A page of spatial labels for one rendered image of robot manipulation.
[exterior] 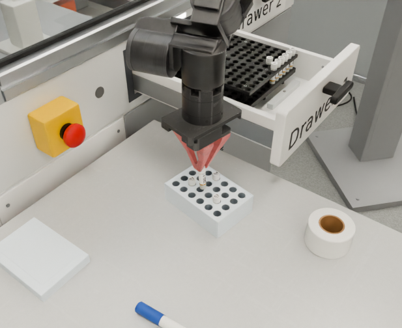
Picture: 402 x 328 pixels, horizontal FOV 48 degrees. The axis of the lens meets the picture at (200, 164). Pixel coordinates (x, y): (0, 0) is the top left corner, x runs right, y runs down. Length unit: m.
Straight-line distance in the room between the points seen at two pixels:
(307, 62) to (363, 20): 1.68
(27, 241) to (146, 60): 0.33
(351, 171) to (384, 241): 1.27
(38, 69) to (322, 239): 0.50
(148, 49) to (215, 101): 0.11
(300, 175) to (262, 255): 1.32
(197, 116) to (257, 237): 0.23
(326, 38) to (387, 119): 0.89
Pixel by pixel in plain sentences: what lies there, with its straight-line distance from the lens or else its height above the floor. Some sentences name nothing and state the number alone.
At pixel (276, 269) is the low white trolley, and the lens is 0.69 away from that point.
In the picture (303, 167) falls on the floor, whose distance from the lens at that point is 2.05.
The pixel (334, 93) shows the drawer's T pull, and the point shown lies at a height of 0.91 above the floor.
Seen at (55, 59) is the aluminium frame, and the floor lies 0.97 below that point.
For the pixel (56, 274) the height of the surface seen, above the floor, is 0.78.
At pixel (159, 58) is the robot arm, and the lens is 0.59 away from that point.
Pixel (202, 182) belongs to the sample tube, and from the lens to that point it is 0.71.
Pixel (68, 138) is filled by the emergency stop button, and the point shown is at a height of 0.88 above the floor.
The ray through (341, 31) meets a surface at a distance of 2.69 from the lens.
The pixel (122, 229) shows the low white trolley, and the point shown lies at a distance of 0.74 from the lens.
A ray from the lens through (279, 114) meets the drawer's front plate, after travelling 0.70.
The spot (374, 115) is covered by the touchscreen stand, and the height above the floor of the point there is 0.28.
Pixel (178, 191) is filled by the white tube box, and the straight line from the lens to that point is 0.74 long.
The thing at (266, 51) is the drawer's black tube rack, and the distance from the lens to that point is 0.93.
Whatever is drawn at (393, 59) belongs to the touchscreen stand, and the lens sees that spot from 1.83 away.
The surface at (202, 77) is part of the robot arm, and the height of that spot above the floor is 1.03.
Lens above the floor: 1.31
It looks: 41 degrees down
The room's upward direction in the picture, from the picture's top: straight up
